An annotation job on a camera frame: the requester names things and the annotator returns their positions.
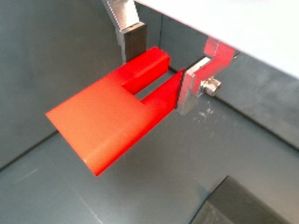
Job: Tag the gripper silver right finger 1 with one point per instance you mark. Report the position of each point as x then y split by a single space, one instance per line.
198 79

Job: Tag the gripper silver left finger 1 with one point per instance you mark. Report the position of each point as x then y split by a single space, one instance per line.
131 30

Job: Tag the red slotted square-circle object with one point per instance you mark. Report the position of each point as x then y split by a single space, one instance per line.
104 119

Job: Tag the black curved fixture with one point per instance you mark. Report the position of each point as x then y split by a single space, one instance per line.
234 205

